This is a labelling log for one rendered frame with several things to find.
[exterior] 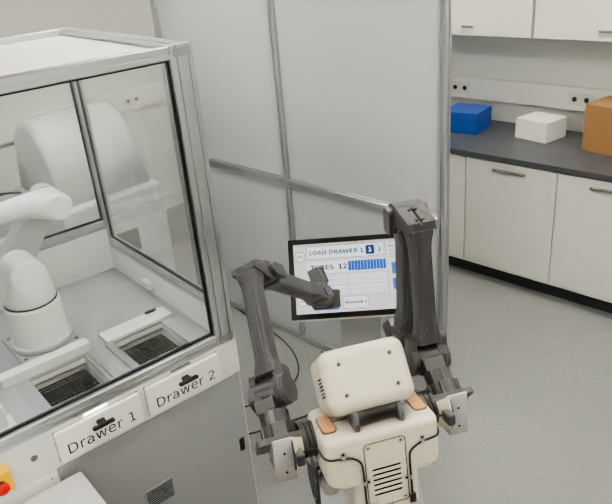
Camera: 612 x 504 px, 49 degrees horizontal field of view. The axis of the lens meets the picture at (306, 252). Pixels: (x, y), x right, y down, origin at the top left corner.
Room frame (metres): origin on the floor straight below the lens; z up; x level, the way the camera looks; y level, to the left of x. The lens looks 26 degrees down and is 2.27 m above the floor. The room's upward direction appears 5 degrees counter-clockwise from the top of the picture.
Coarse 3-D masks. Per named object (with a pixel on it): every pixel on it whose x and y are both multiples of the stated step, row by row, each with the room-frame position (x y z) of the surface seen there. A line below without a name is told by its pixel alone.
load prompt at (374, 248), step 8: (312, 248) 2.32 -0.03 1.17; (320, 248) 2.31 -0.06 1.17; (328, 248) 2.31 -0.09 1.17; (336, 248) 2.31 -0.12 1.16; (344, 248) 2.30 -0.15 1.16; (352, 248) 2.30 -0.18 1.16; (360, 248) 2.30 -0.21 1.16; (368, 248) 2.30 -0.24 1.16; (376, 248) 2.29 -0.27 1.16; (384, 248) 2.29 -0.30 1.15; (312, 256) 2.30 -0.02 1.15; (320, 256) 2.29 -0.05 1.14; (328, 256) 2.29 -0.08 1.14; (336, 256) 2.29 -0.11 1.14; (344, 256) 2.28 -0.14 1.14; (352, 256) 2.28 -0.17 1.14; (360, 256) 2.28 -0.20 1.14
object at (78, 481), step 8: (80, 472) 1.67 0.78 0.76; (64, 480) 1.64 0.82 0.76; (72, 480) 1.63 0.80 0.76; (80, 480) 1.63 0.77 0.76; (56, 488) 1.60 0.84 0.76; (64, 488) 1.60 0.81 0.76; (72, 488) 1.60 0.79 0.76; (80, 488) 1.60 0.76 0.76; (88, 488) 1.59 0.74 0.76; (40, 496) 1.58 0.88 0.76; (48, 496) 1.57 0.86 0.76; (56, 496) 1.57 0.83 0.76; (64, 496) 1.57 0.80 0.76; (72, 496) 1.56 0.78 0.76; (80, 496) 1.56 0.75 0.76; (88, 496) 1.56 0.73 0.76; (96, 496) 1.56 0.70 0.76
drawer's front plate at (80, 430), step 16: (128, 400) 1.80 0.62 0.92; (96, 416) 1.73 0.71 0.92; (112, 416) 1.76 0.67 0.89; (128, 416) 1.79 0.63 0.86; (64, 432) 1.67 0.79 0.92; (80, 432) 1.70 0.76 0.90; (96, 432) 1.72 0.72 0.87; (112, 432) 1.76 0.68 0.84; (64, 448) 1.66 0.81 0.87; (80, 448) 1.69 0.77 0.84
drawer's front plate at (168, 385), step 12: (204, 360) 1.99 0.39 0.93; (216, 360) 2.01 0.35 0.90; (180, 372) 1.93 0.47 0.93; (192, 372) 1.95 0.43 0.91; (204, 372) 1.98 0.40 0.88; (216, 372) 2.01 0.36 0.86; (156, 384) 1.87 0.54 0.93; (168, 384) 1.89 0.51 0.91; (204, 384) 1.98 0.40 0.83; (156, 396) 1.86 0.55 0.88; (180, 396) 1.91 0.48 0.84; (156, 408) 1.86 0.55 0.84
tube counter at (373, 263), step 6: (372, 258) 2.27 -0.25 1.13; (378, 258) 2.27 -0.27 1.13; (384, 258) 2.27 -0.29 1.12; (342, 264) 2.27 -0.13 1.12; (348, 264) 2.26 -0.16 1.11; (354, 264) 2.26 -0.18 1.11; (360, 264) 2.26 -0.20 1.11; (366, 264) 2.26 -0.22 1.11; (372, 264) 2.26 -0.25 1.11; (378, 264) 2.25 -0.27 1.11; (384, 264) 2.25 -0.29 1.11; (342, 270) 2.25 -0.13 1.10; (348, 270) 2.25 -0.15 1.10; (354, 270) 2.25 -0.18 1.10; (360, 270) 2.24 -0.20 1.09
